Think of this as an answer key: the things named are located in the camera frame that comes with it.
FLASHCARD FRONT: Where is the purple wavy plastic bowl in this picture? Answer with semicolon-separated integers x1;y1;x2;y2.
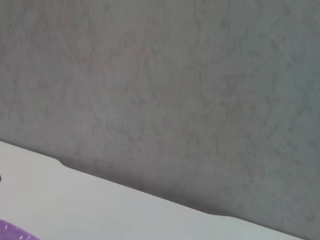
0;219;41;240

